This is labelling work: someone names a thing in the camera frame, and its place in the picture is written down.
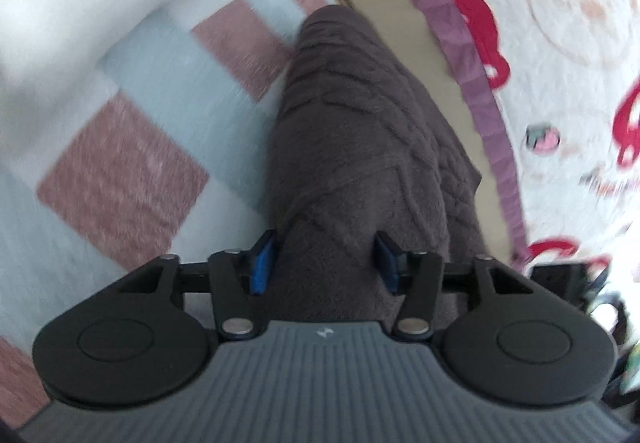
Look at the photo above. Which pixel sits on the dark brown towel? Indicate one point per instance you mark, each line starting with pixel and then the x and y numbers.
pixel 360 148

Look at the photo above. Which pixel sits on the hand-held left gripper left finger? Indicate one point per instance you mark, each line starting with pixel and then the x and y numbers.
pixel 260 265

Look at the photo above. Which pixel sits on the blurred colourful item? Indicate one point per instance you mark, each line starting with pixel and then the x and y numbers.
pixel 622 363

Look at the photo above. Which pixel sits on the beige bed edge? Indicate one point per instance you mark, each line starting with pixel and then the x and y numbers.
pixel 400 23

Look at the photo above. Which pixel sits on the printed quilt with purple ruffle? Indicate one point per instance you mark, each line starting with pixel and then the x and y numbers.
pixel 550 98

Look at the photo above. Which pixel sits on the pink and blue checked blanket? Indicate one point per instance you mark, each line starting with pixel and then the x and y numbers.
pixel 150 88

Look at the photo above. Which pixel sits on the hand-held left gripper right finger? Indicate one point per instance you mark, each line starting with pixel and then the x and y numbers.
pixel 387 265

